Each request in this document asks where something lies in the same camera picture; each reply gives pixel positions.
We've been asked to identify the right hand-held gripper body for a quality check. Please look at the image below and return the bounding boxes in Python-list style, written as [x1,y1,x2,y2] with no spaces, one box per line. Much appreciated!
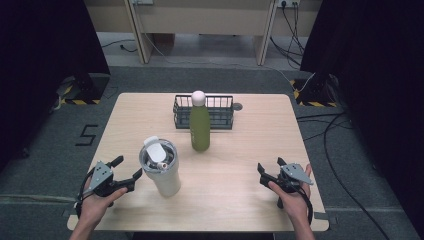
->
[266,162,315,210]

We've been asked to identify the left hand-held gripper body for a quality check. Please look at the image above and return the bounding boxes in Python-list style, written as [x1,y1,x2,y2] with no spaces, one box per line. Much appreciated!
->
[81,160,130,198]

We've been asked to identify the white tumbler with lid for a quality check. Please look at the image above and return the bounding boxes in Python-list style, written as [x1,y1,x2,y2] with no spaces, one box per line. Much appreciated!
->
[138,135,182,199]

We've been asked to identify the dark wire basket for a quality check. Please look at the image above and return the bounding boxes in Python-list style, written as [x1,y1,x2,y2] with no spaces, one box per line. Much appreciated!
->
[172,94,235,131]

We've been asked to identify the green bottle with white cap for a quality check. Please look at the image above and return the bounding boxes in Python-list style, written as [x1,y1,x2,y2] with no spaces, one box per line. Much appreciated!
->
[188,90,212,153]

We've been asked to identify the person's right hand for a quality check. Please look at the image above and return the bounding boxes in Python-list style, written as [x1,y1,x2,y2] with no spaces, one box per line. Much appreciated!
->
[267,163,315,228]

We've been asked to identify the person's left hand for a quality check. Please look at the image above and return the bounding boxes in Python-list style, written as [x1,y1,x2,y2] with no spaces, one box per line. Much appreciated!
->
[78,178,129,231]

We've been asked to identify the stand base with hazard tape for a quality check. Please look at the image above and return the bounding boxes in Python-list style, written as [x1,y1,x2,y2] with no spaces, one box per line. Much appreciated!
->
[55,72,112,106]
[289,73,340,109]

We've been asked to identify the dark curtain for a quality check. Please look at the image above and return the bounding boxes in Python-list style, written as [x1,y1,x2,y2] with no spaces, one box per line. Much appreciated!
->
[0,0,112,172]
[299,0,424,231]

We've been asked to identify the beige desk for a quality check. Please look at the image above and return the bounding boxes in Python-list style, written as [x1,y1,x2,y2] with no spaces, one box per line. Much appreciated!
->
[83,0,324,66]

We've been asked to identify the left hand-held gripper cable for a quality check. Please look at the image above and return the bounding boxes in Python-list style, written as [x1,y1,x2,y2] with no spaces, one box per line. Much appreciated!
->
[74,167,97,218]

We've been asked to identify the hand-held gripper cable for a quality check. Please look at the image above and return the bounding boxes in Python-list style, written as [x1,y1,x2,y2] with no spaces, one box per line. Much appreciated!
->
[74,167,97,218]
[297,187,315,226]

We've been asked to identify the right hand-held gripper cable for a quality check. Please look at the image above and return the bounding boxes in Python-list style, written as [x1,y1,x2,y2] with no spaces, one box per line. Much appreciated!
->
[297,187,315,226]

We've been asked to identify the black floor cables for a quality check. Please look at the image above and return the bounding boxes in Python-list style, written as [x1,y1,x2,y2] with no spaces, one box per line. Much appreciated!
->
[295,112,392,240]

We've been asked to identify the black floor cable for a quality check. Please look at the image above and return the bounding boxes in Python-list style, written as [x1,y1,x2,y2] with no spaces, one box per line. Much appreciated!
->
[100,38,138,54]

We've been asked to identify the bundle of black cables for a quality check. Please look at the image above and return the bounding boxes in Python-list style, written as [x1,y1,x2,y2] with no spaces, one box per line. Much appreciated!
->
[269,3,307,70]

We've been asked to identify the wall socket with black plugs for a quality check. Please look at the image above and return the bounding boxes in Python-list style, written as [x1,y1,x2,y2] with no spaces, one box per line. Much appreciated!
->
[276,0,300,9]

